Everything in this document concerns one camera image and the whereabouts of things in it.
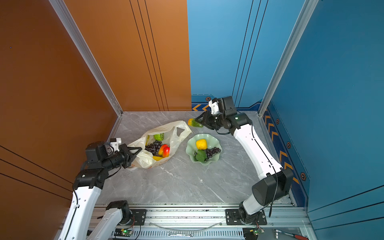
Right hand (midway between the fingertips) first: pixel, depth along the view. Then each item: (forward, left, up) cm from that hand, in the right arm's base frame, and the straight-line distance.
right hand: (196, 121), depth 74 cm
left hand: (-12, +26, -5) cm, 29 cm away
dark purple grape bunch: (0, +27, -24) cm, 36 cm away
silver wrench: (-44, +3, -31) cm, 54 cm away
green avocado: (-2, +1, 0) cm, 2 cm away
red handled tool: (-44, -44, -31) cm, 69 cm away
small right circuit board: (-42, -28, -31) cm, 59 cm away
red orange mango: (-2, +19, -24) cm, 31 cm away
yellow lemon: (+2, -2, -24) cm, 25 cm away
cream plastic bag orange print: (+6, +15, -17) cm, 24 cm away
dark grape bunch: (-2, -8, -27) cm, 28 cm away
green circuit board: (-43, +36, -32) cm, 64 cm away
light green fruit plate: (+5, -10, -26) cm, 28 cm away
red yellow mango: (0, +23, -26) cm, 35 cm away
